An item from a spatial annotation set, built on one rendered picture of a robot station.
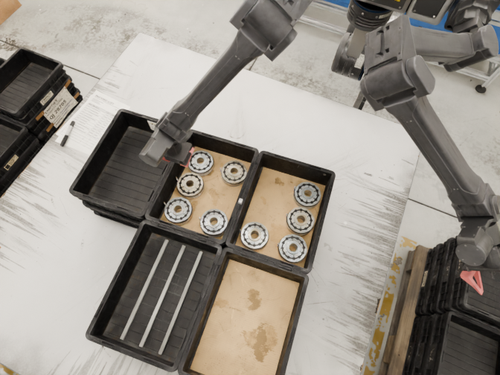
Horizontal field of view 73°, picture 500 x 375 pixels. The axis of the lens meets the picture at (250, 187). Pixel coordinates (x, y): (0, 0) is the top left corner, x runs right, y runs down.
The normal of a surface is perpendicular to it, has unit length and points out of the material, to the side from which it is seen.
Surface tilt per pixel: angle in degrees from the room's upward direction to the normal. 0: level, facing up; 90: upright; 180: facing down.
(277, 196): 0
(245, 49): 76
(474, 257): 72
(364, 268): 0
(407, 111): 88
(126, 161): 0
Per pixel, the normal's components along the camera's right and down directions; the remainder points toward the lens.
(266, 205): 0.02, -0.42
